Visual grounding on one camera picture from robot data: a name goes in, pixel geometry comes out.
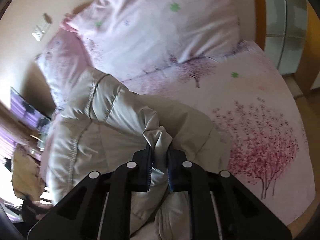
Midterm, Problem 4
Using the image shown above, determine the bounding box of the beige puffer jacket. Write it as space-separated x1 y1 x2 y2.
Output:
47 69 232 239

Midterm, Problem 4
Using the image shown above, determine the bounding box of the pink floral bed sheet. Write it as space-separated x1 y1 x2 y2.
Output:
114 41 315 225

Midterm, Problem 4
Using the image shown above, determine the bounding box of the black television screen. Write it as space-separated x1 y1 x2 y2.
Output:
10 87 51 134

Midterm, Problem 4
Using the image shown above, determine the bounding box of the left floral pink pillow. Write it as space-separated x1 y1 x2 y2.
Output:
35 29 91 110

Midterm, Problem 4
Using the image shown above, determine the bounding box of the floral pink pillow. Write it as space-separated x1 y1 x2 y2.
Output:
67 0 240 81
35 29 91 110

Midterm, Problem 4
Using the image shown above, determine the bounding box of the right floral pink pillow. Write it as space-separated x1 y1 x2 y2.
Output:
67 0 240 81

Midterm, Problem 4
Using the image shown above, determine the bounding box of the white wall socket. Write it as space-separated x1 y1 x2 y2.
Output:
31 18 51 42

